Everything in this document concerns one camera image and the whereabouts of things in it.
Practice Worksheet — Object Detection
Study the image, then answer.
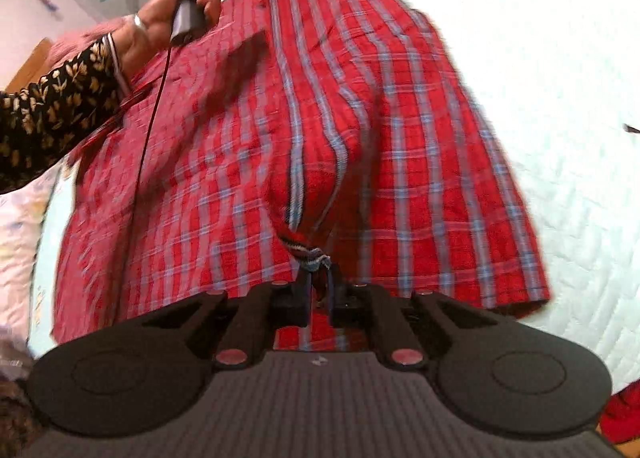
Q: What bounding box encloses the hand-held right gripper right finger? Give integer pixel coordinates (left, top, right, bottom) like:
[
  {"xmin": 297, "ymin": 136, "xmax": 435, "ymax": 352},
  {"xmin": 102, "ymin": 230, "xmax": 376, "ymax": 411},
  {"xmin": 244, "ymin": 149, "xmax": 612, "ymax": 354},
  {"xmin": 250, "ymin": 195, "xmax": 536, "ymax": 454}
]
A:
[{"xmin": 327, "ymin": 263, "xmax": 501, "ymax": 371}]

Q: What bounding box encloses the person's left forearm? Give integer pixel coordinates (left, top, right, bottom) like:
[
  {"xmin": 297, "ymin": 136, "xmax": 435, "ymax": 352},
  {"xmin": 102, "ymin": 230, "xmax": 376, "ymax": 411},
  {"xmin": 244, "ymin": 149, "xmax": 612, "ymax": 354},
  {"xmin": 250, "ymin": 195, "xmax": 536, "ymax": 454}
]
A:
[{"xmin": 0, "ymin": 36, "xmax": 133, "ymax": 194}]

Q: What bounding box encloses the person's floral clothed body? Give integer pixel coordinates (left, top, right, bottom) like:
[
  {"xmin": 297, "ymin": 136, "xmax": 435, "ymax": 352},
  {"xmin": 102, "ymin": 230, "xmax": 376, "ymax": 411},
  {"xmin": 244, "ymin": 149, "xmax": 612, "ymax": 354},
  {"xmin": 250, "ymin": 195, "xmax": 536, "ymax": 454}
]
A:
[{"xmin": 0, "ymin": 338, "xmax": 48, "ymax": 458}]

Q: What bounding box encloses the mint quilted blanket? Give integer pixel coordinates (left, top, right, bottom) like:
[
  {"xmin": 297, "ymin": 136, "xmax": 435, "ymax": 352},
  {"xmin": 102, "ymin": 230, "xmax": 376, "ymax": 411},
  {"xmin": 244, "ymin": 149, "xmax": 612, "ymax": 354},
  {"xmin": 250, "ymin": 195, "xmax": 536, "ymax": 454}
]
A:
[{"xmin": 30, "ymin": 0, "xmax": 640, "ymax": 394}]

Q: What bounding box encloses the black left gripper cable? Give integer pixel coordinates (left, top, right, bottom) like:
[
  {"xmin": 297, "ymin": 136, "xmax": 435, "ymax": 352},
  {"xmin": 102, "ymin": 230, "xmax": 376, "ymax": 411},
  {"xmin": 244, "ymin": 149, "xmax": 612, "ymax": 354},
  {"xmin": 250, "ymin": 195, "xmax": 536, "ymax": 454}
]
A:
[{"xmin": 112, "ymin": 41, "xmax": 173, "ymax": 324}]

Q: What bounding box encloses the red cloth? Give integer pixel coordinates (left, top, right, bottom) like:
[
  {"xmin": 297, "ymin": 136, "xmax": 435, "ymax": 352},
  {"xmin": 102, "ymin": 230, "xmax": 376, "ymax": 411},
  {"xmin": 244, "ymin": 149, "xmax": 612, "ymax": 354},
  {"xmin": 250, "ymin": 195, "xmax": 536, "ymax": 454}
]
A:
[{"xmin": 597, "ymin": 380, "xmax": 640, "ymax": 444}]

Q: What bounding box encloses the person's left hand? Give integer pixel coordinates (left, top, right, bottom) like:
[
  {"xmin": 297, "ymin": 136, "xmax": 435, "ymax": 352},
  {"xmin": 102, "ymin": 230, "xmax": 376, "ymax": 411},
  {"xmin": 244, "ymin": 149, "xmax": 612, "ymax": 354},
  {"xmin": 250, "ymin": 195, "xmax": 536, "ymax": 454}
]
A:
[{"xmin": 122, "ymin": 0, "xmax": 223, "ymax": 76}]

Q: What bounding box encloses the wooden headboard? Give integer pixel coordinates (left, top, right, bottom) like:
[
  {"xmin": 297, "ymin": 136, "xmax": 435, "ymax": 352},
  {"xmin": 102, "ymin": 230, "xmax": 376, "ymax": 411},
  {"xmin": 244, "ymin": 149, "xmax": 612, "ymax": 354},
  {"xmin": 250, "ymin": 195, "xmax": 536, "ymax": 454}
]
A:
[{"xmin": 5, "ymin": 38, "xmax": 53, "ymax": 94}]

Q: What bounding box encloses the pale floral pillow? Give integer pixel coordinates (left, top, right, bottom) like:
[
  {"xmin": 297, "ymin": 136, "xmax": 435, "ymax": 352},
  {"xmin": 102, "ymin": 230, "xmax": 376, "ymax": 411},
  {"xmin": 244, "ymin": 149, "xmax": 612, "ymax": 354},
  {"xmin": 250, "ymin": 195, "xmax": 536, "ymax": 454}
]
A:
[{"xmin": 0, "ymin": 158, "xmax": 66, "ymax": 339}]

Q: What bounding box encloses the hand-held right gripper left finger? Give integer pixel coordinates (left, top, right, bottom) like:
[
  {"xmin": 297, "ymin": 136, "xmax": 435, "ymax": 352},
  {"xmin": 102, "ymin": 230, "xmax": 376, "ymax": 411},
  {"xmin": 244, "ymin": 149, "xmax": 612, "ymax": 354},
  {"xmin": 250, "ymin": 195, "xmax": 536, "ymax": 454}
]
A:
[{"xmin": 132, "ymin": 263, "xmax": 313, "ymax": 371}]

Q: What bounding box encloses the red plaid shirt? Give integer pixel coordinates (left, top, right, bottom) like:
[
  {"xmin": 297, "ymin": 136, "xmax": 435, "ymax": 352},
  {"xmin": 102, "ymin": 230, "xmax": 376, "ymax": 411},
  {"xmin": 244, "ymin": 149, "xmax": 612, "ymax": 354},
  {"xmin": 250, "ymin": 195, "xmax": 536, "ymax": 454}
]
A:
[{"xmin": 50, "ymin": 0, "xmax": 551, "ymax": 354}]

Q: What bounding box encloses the pink patterned cloth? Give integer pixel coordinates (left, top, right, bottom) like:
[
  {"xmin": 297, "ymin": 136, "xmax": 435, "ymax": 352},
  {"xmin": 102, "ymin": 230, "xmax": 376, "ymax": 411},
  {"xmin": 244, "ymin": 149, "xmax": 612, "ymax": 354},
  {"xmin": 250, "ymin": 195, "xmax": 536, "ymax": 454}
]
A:
[{"xmin": 47, "ymin": 18, "xmax": 131, "ymax": 69}]

